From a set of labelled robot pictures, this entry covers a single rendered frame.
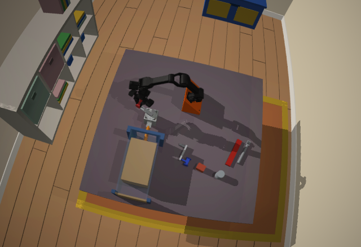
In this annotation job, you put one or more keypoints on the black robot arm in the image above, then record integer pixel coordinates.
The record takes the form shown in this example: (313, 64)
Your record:
(146, 83)

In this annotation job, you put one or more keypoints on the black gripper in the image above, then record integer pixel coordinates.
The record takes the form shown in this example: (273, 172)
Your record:
(141, 96)

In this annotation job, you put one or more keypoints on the light grey cylinder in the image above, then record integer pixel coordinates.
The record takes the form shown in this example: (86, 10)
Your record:
(220, 174)

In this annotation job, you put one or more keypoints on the grey crank handle with dark red knob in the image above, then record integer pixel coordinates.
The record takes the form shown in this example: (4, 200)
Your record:
(143, 108)

